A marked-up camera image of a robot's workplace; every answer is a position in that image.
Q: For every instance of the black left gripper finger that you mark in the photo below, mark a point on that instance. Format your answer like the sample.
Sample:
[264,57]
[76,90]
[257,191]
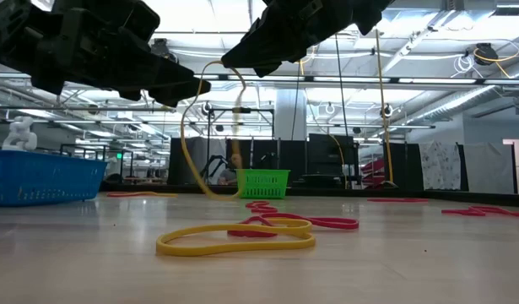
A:
[166,80]
[130,95]

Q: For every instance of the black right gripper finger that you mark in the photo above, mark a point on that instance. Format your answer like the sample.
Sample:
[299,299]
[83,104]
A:
[259,46]
[265,71]

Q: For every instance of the black background robot arm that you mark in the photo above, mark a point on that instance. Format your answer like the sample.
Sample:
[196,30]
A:
[212,160]

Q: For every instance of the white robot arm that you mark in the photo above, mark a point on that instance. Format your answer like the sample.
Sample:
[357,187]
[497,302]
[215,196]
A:
[20,135]

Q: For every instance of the red rubber band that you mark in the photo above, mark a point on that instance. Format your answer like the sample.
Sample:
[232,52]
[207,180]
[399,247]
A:
[263,209]
[335,222]
[394,200]
[461,212]
[115,194]

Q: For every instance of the white pillar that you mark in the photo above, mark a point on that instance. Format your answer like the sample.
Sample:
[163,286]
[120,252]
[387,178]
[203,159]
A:
[284,114]

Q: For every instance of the grey curtain panel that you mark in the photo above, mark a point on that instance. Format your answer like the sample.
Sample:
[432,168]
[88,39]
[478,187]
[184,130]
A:
[187,156]

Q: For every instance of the black partition panel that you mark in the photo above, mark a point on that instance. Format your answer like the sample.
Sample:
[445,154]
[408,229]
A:
[407,169]
[293,156]

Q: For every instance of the person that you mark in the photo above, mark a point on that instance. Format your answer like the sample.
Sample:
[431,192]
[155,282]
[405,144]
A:
[235,162]

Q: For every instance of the green plastic basket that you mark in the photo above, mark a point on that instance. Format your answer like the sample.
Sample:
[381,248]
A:
[263,175]

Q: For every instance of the black cabinet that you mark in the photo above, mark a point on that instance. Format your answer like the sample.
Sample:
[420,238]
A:
[326,156]

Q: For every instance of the blue plastic basket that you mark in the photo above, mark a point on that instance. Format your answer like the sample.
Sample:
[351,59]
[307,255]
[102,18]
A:
[39,177]

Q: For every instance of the red shelf rack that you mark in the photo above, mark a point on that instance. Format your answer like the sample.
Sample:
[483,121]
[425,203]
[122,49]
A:
[374,169]

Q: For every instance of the white patterned cloth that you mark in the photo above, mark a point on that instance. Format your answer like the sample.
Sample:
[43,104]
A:
[440,164]

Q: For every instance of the grey partition panel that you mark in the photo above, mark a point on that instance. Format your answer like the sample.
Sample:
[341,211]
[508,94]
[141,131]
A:
[487,169]

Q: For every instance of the black metal stand frame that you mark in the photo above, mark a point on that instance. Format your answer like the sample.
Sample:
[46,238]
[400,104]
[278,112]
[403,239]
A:
[241,110]

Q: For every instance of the silver ventilation duct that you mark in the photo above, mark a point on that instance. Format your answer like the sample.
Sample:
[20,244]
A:
[453,105]

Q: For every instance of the black aluminium table frame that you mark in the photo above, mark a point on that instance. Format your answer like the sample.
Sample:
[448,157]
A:
[453,196]

